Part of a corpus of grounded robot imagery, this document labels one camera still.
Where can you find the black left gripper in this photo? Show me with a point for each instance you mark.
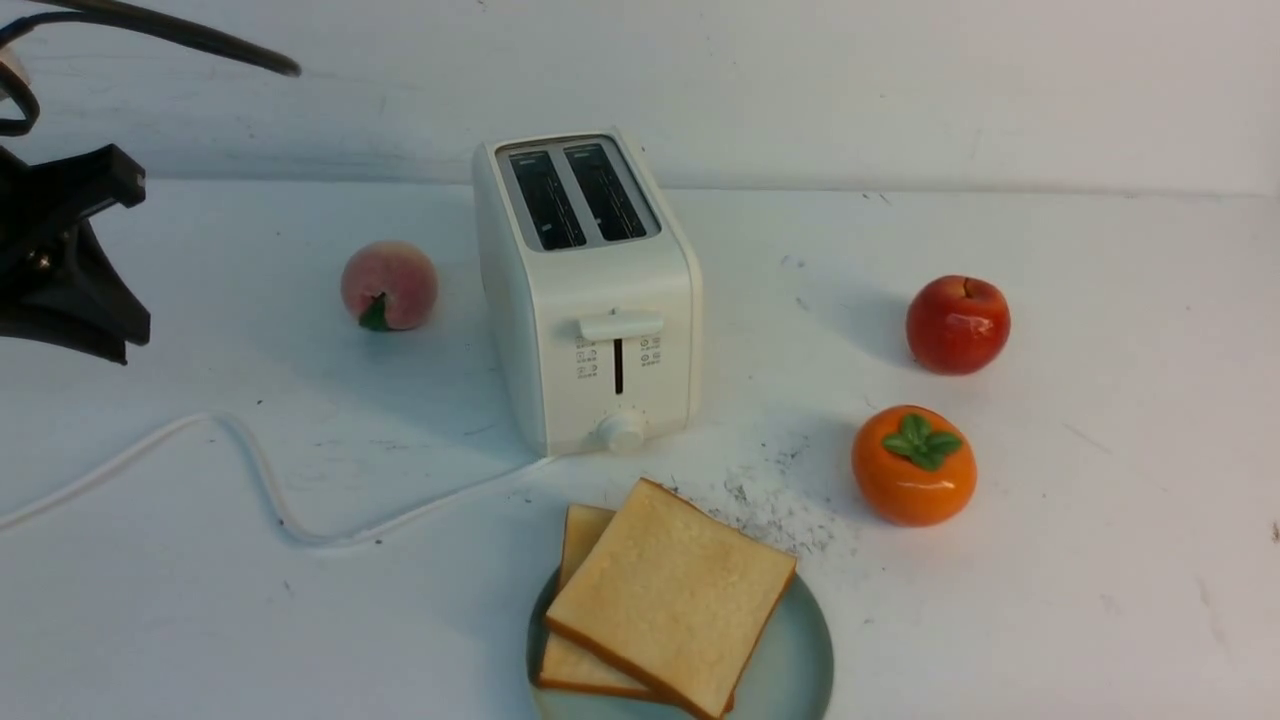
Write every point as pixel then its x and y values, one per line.
pixel 58 286

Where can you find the toast slice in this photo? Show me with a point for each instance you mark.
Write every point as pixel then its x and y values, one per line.
pixel 607 634
pixel 730 583

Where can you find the light green round plate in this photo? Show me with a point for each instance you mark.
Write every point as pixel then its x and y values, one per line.
pixel 790 675

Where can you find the pink peach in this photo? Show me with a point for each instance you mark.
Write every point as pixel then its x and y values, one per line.
pixel 390 286

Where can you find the white two-slot toaster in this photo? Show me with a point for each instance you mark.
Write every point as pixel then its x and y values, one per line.
pixel 594 292

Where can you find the orange persimmon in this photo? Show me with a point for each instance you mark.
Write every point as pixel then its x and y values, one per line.
pixel 913 467

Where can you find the red apple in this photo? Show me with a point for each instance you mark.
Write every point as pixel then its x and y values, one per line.
pixel 957 325

